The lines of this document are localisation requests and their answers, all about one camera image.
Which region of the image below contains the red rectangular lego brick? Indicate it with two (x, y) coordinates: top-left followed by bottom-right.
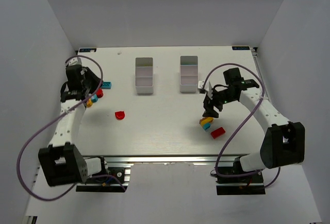
(210, 127), (226, 139)

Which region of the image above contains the small red curved lego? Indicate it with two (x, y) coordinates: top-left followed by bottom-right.
(114, 111), (125, 120)

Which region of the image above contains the red round lego piece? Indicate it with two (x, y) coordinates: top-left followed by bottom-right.
(96, 89), (104, 98)

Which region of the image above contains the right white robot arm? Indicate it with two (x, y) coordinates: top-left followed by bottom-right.
(197, 63), (305, 178)

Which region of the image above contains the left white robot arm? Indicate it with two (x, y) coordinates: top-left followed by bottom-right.
(38, 63), (104, 186)

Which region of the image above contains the yellow orange teal lego stack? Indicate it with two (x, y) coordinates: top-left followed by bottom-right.
(199, 117), (213, 130)

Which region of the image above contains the teal lego brick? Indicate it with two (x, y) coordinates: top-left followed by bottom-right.
(101, 81), (112, 89)

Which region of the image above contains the teal printed lego piece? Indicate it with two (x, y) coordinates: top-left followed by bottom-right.
(90, 95), (98, 103)

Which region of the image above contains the yellow butterfly lego piece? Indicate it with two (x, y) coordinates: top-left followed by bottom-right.
(86, 99), (93, 108)

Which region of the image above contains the left blue table label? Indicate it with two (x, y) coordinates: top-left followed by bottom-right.
(78, 48), (97, 53)

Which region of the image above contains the blue table label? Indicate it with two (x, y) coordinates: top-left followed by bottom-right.
(232, 46), (250, 50)
(78, 48), (97, 53)

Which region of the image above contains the right blue table label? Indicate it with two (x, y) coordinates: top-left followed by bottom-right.
(232, 46), (250, 50)

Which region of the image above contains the right white divided container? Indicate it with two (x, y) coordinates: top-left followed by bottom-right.
(179, 56), (199, 93)

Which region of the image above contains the white divided container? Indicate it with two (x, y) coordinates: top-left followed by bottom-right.
(135, 57), (154, 95)
(179, 56), (199, 93)

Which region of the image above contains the left white divided container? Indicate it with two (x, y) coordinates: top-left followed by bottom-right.
(135, 57), (154, 95)

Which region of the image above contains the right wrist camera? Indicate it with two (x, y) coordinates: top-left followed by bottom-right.
(197, 80), (212, 99)

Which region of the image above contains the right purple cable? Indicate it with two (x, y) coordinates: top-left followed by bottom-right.
(202, 63), (281, 188)

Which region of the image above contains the aluminium rail frame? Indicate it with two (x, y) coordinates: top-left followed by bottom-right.
(47, 154), (292, 165)

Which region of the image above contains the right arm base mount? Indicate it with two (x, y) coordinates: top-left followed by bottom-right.
(210, 158), (266, 196)

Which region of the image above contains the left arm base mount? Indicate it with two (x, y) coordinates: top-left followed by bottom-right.
(76, 157), (129, 193)

